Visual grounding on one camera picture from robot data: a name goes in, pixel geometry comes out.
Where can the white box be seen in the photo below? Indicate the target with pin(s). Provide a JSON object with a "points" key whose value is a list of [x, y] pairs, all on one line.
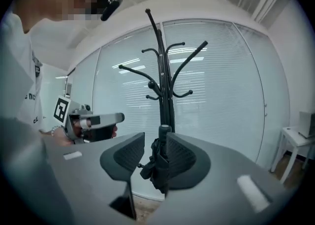
{"points": [[306, 124]]}

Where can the white side table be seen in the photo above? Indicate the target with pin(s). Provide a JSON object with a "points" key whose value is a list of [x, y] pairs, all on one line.
{"points": [[292, 145]]}

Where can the person's left forearm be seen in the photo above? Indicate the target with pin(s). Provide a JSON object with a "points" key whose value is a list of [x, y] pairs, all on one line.
{"points": [[47, 133]]}

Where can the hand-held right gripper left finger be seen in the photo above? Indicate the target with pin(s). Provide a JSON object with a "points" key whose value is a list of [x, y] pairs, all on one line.
{"points": [[123, 160]]}

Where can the person's left hand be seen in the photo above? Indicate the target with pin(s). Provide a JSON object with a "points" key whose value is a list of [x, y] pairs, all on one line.
{"points": [[64, 138]]}

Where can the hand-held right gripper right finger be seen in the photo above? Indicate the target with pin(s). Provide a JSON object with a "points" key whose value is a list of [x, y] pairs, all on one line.
{"points": [[189, 162]]}

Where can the black umbrella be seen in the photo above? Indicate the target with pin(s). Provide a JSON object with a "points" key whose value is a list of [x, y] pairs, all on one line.
{"points": [[158, 167]]}

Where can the person's white printed t-shirt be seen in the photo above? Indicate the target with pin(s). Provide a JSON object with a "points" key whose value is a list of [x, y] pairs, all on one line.
{"points": [[17, 76]]}

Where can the glass partition with blinds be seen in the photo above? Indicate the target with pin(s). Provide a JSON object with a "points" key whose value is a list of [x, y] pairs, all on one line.
{"points": [[216, 91]]}

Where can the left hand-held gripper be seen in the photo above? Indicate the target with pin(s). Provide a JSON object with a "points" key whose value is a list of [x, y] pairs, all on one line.
{"points": [[73, 118]]}

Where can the black metal coat rack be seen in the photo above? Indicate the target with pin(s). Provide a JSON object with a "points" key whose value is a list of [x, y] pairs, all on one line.
{"points": [[165, 101]]}

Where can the black head-worn camera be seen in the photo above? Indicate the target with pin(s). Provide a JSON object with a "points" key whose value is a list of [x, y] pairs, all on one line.
{"points": [[111, 8]]}

